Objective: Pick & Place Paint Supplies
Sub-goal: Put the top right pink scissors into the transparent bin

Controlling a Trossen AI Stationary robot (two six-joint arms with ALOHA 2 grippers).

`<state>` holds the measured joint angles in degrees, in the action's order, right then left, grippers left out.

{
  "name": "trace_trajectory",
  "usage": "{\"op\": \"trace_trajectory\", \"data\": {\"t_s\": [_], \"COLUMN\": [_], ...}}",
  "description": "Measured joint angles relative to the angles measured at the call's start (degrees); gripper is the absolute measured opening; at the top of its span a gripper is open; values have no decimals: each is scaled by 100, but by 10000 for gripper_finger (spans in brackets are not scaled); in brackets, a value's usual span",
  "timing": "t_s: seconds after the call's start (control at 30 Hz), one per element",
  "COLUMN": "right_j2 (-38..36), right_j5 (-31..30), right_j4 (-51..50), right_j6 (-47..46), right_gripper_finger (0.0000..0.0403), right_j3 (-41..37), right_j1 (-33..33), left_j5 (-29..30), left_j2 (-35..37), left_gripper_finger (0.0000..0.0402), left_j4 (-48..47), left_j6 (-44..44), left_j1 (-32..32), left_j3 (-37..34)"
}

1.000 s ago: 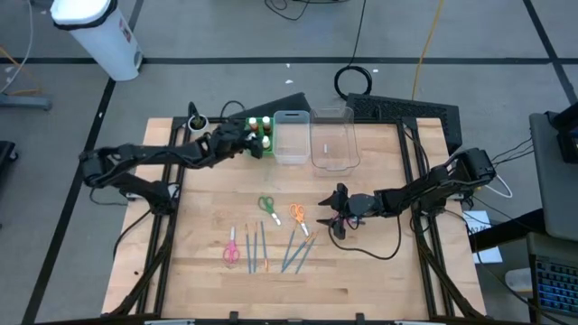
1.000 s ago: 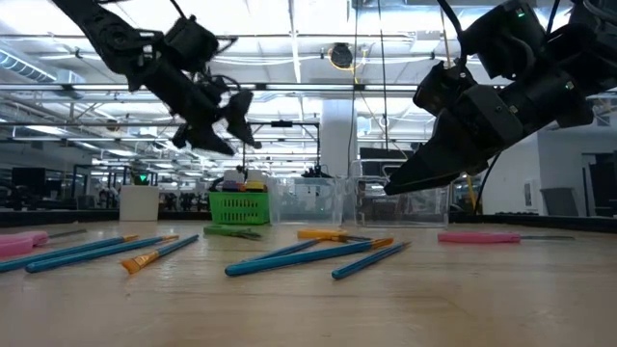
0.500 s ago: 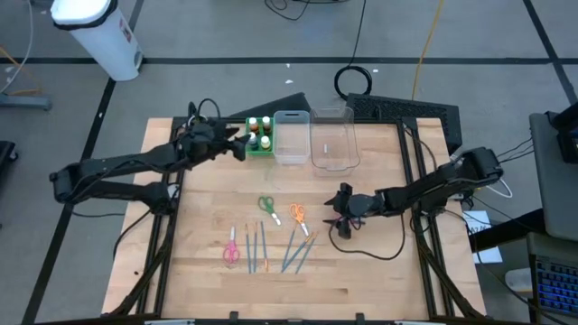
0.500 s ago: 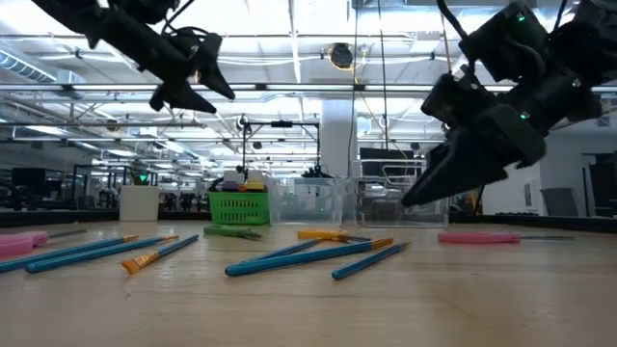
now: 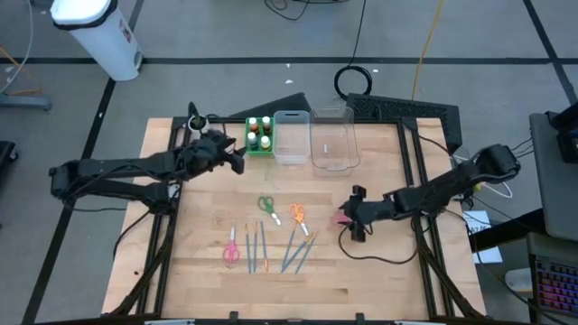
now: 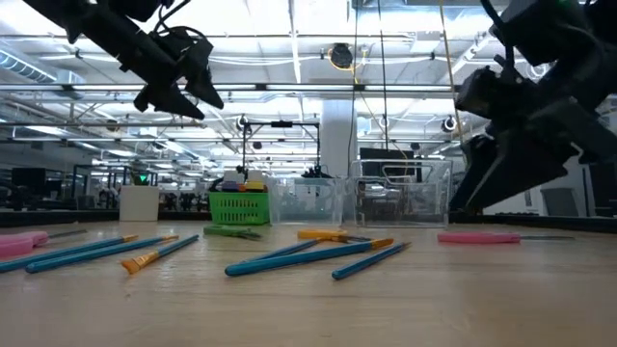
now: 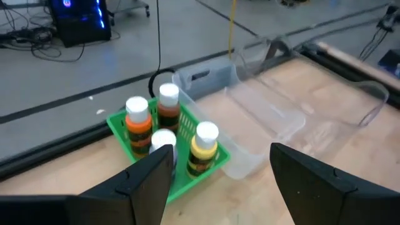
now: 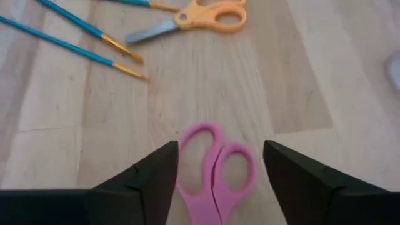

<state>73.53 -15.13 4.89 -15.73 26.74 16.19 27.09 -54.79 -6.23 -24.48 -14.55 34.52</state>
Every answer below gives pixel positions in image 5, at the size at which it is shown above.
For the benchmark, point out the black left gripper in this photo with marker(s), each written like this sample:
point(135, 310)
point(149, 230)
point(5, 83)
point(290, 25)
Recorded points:
point(205, 155)

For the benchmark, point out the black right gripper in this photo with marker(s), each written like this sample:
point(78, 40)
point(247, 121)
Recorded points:
point(377, 210)

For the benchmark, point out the pink scissors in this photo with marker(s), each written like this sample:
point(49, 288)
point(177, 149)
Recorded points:
point(338, 220)
point(231, 241)

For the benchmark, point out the yellow paint bottle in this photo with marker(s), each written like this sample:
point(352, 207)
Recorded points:
point(265, 143)

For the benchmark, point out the orange paint bottle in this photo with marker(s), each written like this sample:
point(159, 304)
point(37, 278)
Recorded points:
point(253, 124)

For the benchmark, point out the orange scissors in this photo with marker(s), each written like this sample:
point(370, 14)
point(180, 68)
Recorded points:
point(300, 220)

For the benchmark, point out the green scissors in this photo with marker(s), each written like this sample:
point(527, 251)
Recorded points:
point(271, 212)

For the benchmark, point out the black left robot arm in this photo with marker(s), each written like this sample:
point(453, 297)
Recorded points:
point(113, 169)

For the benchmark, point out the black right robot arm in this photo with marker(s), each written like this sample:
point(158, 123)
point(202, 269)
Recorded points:
point(451, 182)

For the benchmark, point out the brown paint bottle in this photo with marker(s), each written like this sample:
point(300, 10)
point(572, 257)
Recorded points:
point(266, 123)

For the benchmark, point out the green plastic basket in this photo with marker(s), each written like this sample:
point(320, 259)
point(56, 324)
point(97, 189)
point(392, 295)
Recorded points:
point(259, 154)

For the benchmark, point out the white cylindrical cup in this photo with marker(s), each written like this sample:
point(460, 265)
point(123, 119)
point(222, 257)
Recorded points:
point(204, 124)

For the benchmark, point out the large clear plastic bin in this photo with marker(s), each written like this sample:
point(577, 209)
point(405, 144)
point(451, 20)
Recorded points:
point(334, 158)

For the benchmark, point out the small clear plastic bin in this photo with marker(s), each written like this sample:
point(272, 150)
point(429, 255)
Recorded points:
point(291, 144)

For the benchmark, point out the black triangular panel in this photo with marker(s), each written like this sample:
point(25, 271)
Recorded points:
point(289, 106)

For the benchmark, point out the black perforated metal panel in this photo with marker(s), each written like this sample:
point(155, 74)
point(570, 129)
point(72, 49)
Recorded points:
point(406, 108)

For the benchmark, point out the white paper sheet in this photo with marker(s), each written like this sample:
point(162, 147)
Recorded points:
point(478, 221)

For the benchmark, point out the white trash bin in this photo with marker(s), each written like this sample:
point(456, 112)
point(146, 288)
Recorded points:
point(104, 40)

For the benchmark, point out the grey metal stand base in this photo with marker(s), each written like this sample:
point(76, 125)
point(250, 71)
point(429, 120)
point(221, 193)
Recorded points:
point(22, 101)

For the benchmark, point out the backlit computer keyboard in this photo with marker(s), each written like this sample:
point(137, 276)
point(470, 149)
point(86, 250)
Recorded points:
point(557, 284)

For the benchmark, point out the black aluminium table frame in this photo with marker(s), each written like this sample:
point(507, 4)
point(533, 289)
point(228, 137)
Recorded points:
point(405, 153)

